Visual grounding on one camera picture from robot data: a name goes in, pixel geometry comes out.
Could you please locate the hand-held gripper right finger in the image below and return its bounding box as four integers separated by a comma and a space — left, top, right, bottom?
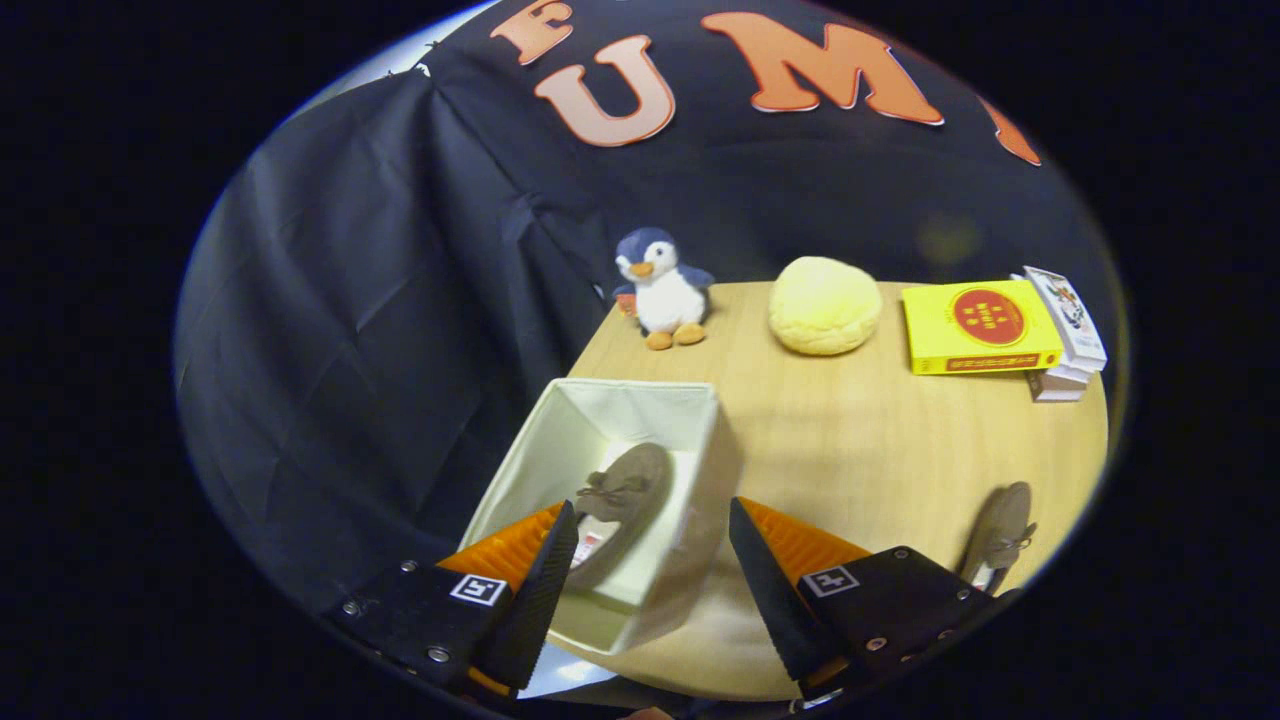
728, 496, 1004, 703

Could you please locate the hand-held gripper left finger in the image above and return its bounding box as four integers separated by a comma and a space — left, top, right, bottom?
325, 500, 581, 696

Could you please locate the taupe suede shoe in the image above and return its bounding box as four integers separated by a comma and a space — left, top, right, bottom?
958, 482, 1039, 593
568, 443, 674, 591

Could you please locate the cream fabric storage box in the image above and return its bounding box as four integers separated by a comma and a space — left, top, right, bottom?
458, 378, 743, 657

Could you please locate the yellow plush bun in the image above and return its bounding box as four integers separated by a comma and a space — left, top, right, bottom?
768, 256, 884, 357

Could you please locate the penguin plush toy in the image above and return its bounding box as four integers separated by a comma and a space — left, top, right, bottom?
612, 227, 717, 352

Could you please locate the black backdrop cloth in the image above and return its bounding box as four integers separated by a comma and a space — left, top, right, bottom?
175, 0, 1131, 611

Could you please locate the yellow book with red circle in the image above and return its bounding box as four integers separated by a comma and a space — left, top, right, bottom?
902, 279, 1065, 376

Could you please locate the white book with dark spine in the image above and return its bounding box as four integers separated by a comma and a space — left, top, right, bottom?
1028, 370, 1087, 403

